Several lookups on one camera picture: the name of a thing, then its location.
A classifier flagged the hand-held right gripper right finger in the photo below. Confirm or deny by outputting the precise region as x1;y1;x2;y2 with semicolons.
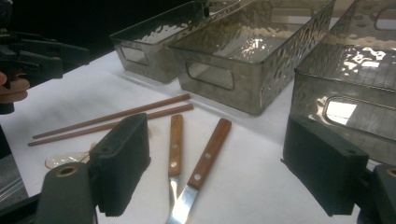
280;114;371;217

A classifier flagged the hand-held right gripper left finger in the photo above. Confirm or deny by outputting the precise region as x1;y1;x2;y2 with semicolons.
89;112;152;217

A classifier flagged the brown wooden chopstick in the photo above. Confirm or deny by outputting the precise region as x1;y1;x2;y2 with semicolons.
27;103;195;147
32;93;191;140

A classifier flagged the fork with wooden handle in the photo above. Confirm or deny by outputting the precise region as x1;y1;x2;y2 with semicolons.
167;113;185;216

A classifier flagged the clear spoon with wooden handle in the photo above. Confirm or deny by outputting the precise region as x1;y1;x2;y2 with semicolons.
44;142;97;171

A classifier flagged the grey translucent plastic bin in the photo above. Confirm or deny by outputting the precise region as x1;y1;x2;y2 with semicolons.
109;0;242;84
290;0;396;166
170;0;336;116

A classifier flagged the knife with wooden handle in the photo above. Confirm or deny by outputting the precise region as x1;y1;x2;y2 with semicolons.
165;118;233;224

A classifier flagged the white table cover sheet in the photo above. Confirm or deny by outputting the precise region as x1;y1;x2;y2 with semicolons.
0;17;379;224

